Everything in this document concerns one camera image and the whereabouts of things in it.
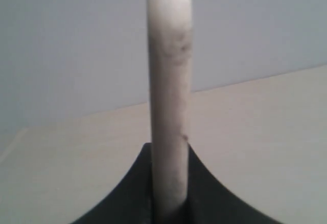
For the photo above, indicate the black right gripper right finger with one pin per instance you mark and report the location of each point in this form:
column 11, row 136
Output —
column 209, row 201

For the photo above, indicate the wooden handle paint brush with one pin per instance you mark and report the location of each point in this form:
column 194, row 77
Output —
column 170, row 44

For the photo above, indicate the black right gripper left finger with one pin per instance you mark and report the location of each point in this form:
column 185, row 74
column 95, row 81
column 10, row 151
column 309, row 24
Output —
column 131, row 200

